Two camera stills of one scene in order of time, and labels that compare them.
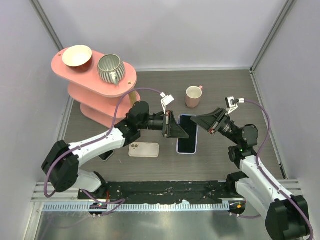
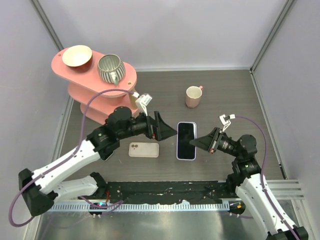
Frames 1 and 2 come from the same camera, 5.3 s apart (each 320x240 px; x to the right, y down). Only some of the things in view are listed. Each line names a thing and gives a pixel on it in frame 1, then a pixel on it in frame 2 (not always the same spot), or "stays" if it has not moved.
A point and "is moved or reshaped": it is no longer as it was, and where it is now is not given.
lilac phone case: x=188 y=146 is moved or reshaped
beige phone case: x=143 y=149 stays
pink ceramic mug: x=193 y=95 stays
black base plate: x=163 y=192 stays
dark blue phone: x=188 y=145 is moved or reshaped
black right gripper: x=212 y=122 → x=206 y=141
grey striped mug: x=111 y=69 stays
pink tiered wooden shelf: x=98 y=99 stays
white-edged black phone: x=105 y=156 stays
